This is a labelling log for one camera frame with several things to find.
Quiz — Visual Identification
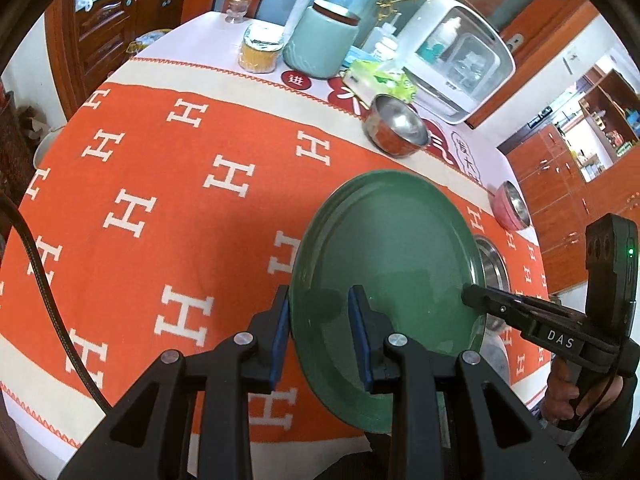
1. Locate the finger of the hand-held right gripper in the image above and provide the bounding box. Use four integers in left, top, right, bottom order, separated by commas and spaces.
461, 284, 588, 333

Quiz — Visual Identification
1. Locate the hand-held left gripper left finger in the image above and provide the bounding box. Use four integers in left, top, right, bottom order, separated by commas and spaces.
60, 285, 292, 480

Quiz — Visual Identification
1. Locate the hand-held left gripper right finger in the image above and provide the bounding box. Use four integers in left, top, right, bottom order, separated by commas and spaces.
347, 284, 581, 480

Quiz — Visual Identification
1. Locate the green plate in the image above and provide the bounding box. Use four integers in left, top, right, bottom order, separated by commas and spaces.
289, 170, 487, 435

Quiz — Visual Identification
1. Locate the small steel bowl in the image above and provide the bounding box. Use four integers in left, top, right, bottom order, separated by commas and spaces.
361, 94, 432, 158

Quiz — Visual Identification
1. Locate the person's right hand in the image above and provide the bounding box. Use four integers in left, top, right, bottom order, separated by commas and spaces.
544, 357, 586, 426

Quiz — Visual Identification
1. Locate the large steel bowl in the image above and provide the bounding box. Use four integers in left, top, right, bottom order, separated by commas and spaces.
472, 234, 513, 306

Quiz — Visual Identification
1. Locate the white plate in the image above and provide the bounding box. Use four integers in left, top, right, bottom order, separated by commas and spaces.
482, 325, 512, 386

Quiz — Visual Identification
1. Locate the pink steel bowl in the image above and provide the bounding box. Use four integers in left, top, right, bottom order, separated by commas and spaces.
492, 180, 533, 232

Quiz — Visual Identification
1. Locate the wooden shelf cabinet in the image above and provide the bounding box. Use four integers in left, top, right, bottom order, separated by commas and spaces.
497, 55, 640, 301

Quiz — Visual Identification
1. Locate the green tissue pack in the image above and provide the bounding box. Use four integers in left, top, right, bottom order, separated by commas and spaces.
342, 57, 418, 106

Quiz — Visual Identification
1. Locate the white bottle teal label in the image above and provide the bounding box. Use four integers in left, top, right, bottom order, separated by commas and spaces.
420, 17, 463, 61

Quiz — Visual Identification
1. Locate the yellow jar with lid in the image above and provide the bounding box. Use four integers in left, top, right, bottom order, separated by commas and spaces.
237, 22, 286, 75

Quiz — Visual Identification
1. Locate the white sterilizer cabinet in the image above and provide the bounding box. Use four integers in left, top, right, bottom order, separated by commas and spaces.
392, 0, 517, 126

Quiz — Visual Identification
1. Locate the mint green canister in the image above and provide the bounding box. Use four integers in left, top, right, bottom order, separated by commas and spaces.
282, 0, 361, 80

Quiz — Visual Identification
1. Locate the small glass jar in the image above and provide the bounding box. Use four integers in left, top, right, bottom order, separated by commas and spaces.
225, 0, 251, 25

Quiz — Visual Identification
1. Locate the wooden kitchen base cabinet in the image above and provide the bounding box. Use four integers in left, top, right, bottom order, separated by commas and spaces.
45, 0, 193, 111

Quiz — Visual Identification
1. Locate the black cable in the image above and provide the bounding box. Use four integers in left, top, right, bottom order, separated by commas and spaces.
0, 192, 113, 413

